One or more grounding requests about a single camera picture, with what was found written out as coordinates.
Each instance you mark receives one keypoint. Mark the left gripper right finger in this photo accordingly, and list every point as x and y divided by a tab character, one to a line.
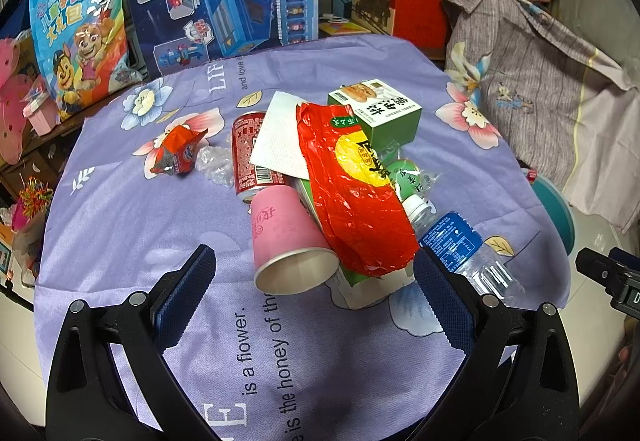
517	380

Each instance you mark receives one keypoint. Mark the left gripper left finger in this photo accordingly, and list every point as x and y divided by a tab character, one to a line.
86	399

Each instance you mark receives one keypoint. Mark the blue label water bottle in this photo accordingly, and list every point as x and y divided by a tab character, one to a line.
462	250

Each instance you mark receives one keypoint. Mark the green white carton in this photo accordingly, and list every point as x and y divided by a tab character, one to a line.
352	291

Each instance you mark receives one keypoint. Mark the large red snack bag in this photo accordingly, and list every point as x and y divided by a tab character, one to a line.
360	214

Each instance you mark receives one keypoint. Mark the green round snack packet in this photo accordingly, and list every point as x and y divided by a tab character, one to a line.
407	178

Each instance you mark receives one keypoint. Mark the pink paper cup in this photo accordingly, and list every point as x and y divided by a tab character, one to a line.
291	255

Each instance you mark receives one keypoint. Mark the small red foil wrapper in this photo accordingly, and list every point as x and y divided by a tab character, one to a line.
178	151

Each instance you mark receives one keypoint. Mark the clear plastic bag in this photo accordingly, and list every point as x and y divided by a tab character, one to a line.
215	163

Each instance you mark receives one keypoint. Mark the green white pastry box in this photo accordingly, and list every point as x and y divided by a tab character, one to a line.
387	117

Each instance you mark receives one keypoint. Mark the red soda can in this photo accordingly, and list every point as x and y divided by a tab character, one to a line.
248	178

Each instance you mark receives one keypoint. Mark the white paper sheet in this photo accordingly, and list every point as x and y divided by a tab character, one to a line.
277	145

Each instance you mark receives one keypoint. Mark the teal trash bin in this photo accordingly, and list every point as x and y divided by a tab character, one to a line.
556	207

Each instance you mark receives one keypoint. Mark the grey purple draped cloth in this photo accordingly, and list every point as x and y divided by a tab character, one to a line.
564	107

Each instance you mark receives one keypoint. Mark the purple floral tablecloth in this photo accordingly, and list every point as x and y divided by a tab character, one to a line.
279	368

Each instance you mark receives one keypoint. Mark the pink butterfly toy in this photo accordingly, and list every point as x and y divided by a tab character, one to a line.
14	87

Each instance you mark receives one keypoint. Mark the colourful tangram board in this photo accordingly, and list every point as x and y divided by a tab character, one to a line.
342	28

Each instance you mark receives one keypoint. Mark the paw patrol snack bag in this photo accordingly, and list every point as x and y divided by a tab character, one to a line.
82	50

